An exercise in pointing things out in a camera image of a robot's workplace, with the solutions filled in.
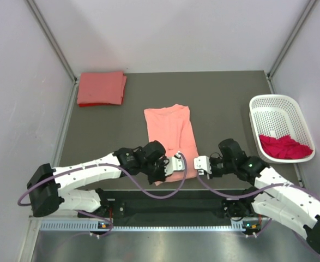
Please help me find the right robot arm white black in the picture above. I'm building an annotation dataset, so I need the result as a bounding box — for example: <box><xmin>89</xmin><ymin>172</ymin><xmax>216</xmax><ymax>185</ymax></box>
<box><xmin>208</xmin><ymin>139</ymin><xmax>320</xmax><ymax>255</ymax></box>

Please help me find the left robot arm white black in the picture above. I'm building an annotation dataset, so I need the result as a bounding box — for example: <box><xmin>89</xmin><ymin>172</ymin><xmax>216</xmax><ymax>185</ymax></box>
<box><xmin>27</xmin><ymin>141</ymin><xmax>171</xmax><ymax>217</ymax></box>

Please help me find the aluminium rail with cable duct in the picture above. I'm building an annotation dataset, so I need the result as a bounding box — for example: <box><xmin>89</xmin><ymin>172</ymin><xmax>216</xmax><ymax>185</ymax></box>
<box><xmin>28</xmin><ymin>198</ymin><xmax>320</xmax><ymax>233</ymax></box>

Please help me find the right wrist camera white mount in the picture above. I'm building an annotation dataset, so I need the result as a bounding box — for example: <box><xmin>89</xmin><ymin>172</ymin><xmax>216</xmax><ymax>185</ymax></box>
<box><xmin>194</xmin><ymin>156</ymin><xmax>212</xmax><ymax>179</ymax></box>

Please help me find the salmon pink t shirt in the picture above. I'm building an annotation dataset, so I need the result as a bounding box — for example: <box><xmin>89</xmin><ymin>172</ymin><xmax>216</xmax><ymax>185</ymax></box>
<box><xmin>144</xmin><ymin>104</ymin><xmax>198</xmax><ymax>179</ymax></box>

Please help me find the crimson t shirt in basket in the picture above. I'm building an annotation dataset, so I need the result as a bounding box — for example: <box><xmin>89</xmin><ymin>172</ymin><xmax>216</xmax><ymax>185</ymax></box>
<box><xmin>259</xmin><ymin>135</ymin><xmax>313</xmax><ymax>160</ymax></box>

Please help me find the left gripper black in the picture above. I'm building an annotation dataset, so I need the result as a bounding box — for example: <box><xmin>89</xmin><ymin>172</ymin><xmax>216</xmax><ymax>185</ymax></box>
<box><xmin>142</xmin><ymin>156</ymin><xmax>173</xmax><ymax>185</ymax></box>

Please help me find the folded red t shirt stack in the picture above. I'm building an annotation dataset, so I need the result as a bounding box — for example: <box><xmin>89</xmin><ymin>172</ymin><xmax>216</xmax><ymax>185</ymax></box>
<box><xmin>77</xmin><ymin>71</ymin><xmax>127</xmax><ymax>107</ymax></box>

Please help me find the white perforated laundry basket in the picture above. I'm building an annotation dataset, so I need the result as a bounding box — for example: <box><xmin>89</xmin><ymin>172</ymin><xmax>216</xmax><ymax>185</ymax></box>
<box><xmin>249</xmin><ymin>94</ymin><xmax>316</xmax><ymax>164</ymax></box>

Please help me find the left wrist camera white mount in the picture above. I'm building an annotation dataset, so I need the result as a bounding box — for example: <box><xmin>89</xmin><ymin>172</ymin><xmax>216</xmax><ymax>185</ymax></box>
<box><xmin>164</xmin><ymin>151</ymin><xmax>185</xmax><ymax>177</ymax></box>

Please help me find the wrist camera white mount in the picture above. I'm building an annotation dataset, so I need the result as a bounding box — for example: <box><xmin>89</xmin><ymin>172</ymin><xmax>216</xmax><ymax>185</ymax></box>
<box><xmin>194</xmin><ymin>156</ymin><xmax>212</xmax><ymax>179</ymax></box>
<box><xmin>164</xmin><ymin>151</ymin><xmax>185</xmax><ymax>177</ymax></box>

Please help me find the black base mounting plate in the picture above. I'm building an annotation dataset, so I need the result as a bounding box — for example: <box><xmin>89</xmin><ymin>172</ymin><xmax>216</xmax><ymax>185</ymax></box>
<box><xmin>92</xmin><ymin>190</ymin><xmax>258</xmax><ymax>227</ymax></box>

